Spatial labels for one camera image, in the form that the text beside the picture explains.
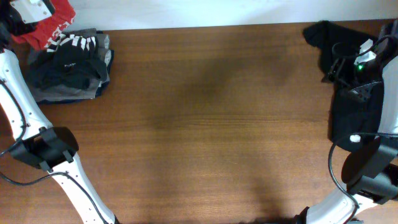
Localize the red t-shirt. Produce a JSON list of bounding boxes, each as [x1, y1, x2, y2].
[[11, 0, 76, 50]]

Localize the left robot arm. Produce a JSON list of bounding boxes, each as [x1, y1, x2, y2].
[[1, 21, 118, 223]]

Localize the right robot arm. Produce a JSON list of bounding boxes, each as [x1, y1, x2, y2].
[[292, 21, 397, 223]]

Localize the black t-shirt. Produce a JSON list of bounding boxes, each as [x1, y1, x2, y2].
[[302, 21, 397, 152]]

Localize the grey folded garment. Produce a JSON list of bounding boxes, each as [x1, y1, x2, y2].
[[26, 28, 112, 104]]

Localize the black shirt with white letters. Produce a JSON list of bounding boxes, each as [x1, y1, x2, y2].
[[25, 34, 108, 90]]

